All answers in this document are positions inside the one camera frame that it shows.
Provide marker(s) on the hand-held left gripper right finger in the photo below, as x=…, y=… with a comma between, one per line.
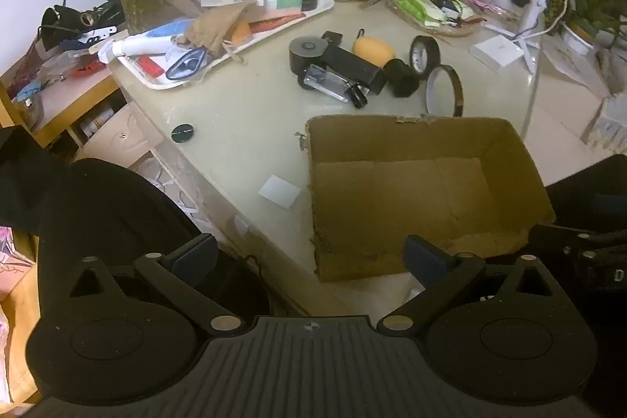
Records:
x=423, y=259

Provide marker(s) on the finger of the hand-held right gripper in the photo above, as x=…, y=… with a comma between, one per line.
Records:
x=558, y=239

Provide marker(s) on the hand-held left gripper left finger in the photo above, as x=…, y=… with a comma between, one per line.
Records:
x=196, y=254

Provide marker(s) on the brown cardboard box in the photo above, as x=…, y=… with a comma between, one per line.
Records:
x=392, y=197

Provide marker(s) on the large thin tape roll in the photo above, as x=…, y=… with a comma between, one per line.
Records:
x=458, y=90

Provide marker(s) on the black hexagonal block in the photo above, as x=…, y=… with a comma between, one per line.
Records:
x=402, y=77

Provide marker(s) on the clear plastic case black caps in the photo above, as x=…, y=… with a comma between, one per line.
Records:
x=326, y=84

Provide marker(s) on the long black box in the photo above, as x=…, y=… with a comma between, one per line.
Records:
x=360, y=68

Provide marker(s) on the black tape roll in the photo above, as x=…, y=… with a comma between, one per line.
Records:
x=433, y=55

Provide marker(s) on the black cylinder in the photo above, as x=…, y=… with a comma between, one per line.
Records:
x=306, y=53

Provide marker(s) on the white paper square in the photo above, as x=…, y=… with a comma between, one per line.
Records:
x=279, y=191

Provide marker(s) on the round dark green cap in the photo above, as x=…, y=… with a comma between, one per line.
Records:
x=182, y=133

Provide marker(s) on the white drawer cabinet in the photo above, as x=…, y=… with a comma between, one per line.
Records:
x=117, y=139

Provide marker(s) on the loose paper sheets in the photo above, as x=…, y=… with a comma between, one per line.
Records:
x=573, y=65

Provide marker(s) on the pink printed paper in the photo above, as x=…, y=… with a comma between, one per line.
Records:
x=12, y=261

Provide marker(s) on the red lighter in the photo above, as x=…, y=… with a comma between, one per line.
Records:
x=149, y=66

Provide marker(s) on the white square box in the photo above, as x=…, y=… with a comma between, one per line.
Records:
x=497, y=53

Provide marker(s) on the wooden shelf unit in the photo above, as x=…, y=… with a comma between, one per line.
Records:
x=73, y=95

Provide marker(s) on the yellow egg-shaped pouch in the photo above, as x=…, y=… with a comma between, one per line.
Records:
x=374, y=49

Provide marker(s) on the white tube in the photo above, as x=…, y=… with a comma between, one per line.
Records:
x=137, y=45

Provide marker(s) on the orange packet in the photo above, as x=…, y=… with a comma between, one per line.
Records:
x=240, y=33

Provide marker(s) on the white blue printed packet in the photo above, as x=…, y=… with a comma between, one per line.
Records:
x=169, y=28

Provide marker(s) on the brown paper pouch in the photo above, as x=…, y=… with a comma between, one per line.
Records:
x=215, y=26

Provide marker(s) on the clear plastic tray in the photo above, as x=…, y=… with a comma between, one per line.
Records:
x=458, y=28

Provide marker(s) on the white tripod stand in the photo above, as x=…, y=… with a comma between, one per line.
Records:
x=531, y=6

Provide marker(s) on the potted green plant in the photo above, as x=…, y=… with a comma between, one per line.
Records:
x=588, y=6

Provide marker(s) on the red snack packet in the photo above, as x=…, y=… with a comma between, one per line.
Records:
x=272, y=22

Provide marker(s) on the green wet wipes packet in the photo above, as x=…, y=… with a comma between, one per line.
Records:
x=414, y=9

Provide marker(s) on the small black printed box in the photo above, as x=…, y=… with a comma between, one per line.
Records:
x=448, y=4

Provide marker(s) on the white tray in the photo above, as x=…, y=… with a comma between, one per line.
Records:
x=313, y=9

